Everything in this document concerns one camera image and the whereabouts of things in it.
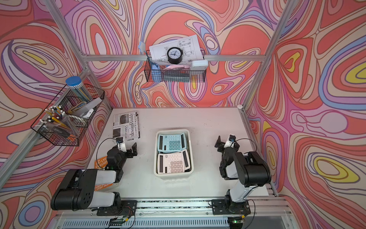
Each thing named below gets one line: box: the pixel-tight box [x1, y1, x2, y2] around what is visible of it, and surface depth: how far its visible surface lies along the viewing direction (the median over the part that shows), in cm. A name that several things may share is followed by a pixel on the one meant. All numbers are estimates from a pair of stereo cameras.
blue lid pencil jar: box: [65, 75, 93, 103], surface depth 74 cm
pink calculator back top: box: [157, 149, 191, 175], surface depth 78 cm
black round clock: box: [166, 46, 183, 65], surface depth 80 cm
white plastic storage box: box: [153, 128, 194, 177], surface depth 77 cm
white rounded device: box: [190, 59, 209, 71], surface depth 72 cm
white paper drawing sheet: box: [148, 34, 204, 65], surface depth 84 cm
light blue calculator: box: [157, 132, 187, 154], surface depth 86 cm
